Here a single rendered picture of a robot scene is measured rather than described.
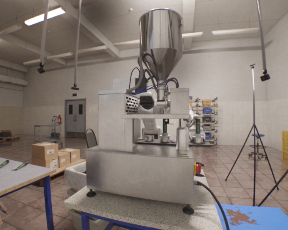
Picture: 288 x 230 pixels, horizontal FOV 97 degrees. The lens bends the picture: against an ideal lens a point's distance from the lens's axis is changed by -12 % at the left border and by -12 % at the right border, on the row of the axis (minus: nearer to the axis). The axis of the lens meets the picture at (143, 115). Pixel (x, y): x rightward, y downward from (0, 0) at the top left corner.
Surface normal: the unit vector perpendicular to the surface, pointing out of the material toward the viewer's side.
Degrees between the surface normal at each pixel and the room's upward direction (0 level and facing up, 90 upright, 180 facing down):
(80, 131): 90
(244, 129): 90
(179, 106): 90
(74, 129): 90
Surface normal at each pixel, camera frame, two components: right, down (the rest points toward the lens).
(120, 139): -0.27, 0.00
